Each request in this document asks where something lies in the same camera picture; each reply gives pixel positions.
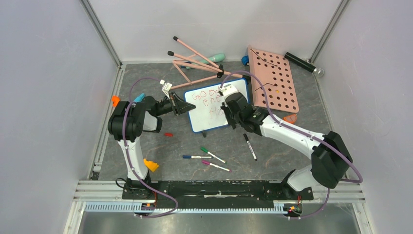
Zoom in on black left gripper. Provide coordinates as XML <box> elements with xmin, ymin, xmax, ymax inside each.
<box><xmin>154</xmin><ymin>91</ymin><xmax>195</xmax><ymax>116</ymax></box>

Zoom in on blue framed whiteboard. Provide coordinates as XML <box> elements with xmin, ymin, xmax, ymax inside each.
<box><xmin>184</xmin><ymin>78</ymin><xmax>251</xmax><ymax>134</ymax></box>

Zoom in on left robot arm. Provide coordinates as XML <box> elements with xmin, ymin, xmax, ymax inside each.
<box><xmin>108</xmin><ymin>92</ymin><xmax>196</xmax><ymax>199</ymax></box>

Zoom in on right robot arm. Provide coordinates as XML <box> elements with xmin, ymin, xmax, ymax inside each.
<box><xmin>219</xmin><ymin>90</ymin><xmax>352</xmax><ymax>199</ymax></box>

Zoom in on black whiteboard marker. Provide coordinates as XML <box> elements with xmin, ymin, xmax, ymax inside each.
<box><xmin>243</xmin><ymin>134</ymin><xmax>258</xmax><ymax>161</ymax></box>

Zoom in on green whiteboard marker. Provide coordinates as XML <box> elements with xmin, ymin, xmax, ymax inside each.
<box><xmin>200</xmin><ymin>147</ymin><xmax>226</xmax><ymax>164</ymax></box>

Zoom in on blue whiteboard marker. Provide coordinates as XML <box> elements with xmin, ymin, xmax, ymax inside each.
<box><xmin>182</xmin><ymin>155</ymin><xmax>212</xmax><ymax>159</ymax></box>

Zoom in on pink whiteboard marker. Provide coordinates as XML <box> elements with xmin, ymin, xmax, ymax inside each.
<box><xmin>201</xmin><ymin>160</ymin><xmax>232</xmax><ymax>172</ymax></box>

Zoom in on blue toy marker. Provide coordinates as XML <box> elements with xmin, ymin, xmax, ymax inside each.
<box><xmin>134</xmin><ymin>93</ymin><xmax>146</xmax><ymax>102</ymax></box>

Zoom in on pink folding stand legs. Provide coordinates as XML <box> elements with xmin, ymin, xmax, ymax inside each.
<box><xmin>168</xmin><ymin>36</ymin><xmax>230</xmax><ymax>90</ymax></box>

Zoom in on small blue toy car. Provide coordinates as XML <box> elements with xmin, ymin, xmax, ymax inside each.
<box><xmin>241</xmin><ymin>56</ymin><xmax>249</xmax><ymax>66</ymax></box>

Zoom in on pink perforated board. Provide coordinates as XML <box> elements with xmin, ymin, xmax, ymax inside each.
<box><xmin>247</xmin><ymin>46</ymin><xmax>300</xmax><ymax>114</ymax></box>

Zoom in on orange round tape measure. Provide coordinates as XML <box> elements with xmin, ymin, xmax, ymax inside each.
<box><xmin>283</xmin><ymin>114</ymin><xmax>298</xmax><ymax>124</ymax></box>

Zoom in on mint green toy bottle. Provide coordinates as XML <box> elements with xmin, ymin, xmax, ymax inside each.
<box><xmin>185</xmin><ymin>53</ymin><xmax>225</xmax><ymax>69</ymax></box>

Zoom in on orange clip left edge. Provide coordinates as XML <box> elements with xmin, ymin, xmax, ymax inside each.
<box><xmin>111</xmin><ymin>96</ymin><xmax>120</xmax><ymax>107</ymax></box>

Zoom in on yellow orange wedge block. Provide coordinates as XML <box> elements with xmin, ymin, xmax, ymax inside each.
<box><xmin>144</xmin><ymin>158</ymin><xmax>159</xmax><ymax>172</ymax></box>

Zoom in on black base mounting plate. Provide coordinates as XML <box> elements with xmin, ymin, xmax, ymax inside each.
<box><xmin>122</xmin><ymin>179</ymin><xmax>314</xmax><ymax>209</ymax></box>

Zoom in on black flashlight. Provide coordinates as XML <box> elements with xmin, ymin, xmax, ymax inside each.
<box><xmin>284</xmin><ymin>52</ymin><xmax>324</xmax><ymax>78</ymax></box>

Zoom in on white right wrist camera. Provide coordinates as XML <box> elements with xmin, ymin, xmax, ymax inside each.
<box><xmin>219</xmin><ymin>84</ymin><xmax>240</xmax><ymax>101</ymax></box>

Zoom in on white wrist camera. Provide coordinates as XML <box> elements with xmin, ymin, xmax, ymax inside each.
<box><xmin>219</xmin><ymin>84</ymin><xmax>240</xmax><ymax>101</ymax></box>
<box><xmin>159</xmin><ymin>79</ymin><xmax>172</xmax><ymax>99</ymax></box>

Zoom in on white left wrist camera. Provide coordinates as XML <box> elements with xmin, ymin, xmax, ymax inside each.
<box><xmin>159</xmin><ymin>79</ymin><xmax>172</xmax><ymax>99</ymax></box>

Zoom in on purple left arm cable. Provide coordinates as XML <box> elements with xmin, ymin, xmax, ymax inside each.
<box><xmin>121</xmin><ymin>77</ymin><xmax>180</xmax><ymax>219</ymax></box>

